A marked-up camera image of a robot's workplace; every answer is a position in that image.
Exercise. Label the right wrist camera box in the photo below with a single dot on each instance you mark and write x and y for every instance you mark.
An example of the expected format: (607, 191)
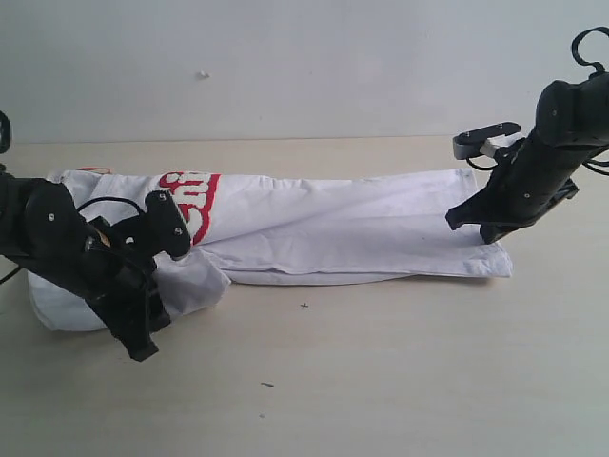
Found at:
(485, 141)

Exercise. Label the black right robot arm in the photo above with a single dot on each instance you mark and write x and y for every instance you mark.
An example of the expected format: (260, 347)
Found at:
(566, 114)

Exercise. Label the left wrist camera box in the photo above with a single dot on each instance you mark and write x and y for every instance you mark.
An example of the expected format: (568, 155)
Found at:
(167, 226)

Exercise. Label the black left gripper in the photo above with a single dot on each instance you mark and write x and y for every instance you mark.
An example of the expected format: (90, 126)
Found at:
(125, 295)

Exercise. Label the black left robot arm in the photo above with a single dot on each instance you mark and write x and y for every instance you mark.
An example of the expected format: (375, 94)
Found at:
(41, 232)

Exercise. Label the white t-shirt red lettering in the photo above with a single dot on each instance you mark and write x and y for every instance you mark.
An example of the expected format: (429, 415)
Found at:
(260, 230)

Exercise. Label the orange neck label tag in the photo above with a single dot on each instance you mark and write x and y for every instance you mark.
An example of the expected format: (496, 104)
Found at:
(97, 170)

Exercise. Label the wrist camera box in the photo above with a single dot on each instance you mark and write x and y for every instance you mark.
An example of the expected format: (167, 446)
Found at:
(485, 141)
(167, 226)

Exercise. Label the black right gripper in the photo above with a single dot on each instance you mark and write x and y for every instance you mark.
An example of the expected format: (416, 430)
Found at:
(536, 181)

